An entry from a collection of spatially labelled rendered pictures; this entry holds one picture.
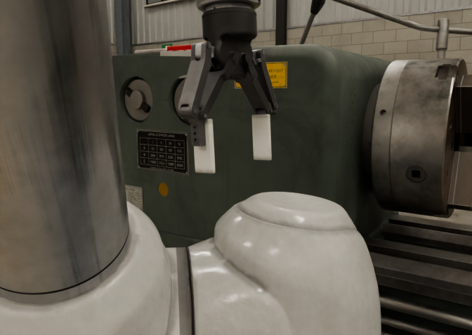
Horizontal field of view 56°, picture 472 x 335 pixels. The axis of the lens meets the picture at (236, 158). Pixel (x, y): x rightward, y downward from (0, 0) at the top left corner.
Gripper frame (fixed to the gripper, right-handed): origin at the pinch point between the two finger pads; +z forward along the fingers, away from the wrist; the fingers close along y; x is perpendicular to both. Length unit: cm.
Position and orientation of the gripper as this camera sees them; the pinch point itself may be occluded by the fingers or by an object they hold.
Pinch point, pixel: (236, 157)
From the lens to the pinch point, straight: 62.7
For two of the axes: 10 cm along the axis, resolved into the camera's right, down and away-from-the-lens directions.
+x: -8.0, -0.3, 6.0
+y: 6.0, -1.2, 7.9
